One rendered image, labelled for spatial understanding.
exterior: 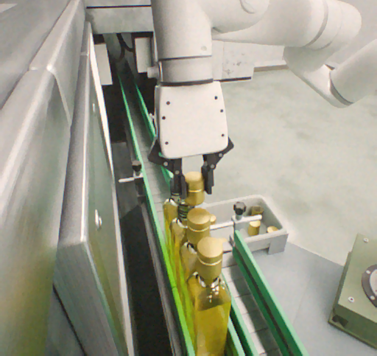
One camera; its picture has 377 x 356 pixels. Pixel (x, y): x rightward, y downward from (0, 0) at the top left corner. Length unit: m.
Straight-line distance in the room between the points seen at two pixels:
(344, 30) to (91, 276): 0.54
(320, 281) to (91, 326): 0.73
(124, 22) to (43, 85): 1.10
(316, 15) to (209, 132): 0.25
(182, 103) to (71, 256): 0.25
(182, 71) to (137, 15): 0.93
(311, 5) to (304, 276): 0.67
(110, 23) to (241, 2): 0.93
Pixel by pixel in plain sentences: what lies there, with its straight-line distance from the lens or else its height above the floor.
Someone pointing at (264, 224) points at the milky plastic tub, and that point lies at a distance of 0.98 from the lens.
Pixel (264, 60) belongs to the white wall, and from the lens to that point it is 5.34.
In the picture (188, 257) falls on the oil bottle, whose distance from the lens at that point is 0.46.
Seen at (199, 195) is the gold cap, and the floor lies 1.16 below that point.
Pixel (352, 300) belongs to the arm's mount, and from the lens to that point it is 0.79.
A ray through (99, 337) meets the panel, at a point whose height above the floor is 1.20.
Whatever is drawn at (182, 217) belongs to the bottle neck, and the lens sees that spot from 0.48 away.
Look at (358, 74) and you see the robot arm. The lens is 0.66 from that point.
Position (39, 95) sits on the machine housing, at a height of 1.39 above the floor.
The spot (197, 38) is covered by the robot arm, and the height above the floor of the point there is 1.38.
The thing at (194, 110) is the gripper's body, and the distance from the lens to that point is 0.40.
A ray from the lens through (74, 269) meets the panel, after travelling 0.21.
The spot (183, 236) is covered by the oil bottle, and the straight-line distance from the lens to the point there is 0.49.
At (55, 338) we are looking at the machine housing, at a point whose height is 1.26.
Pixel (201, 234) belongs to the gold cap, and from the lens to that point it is 0.42.
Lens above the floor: 1.45
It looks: 35 degrees down
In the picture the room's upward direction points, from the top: straight up
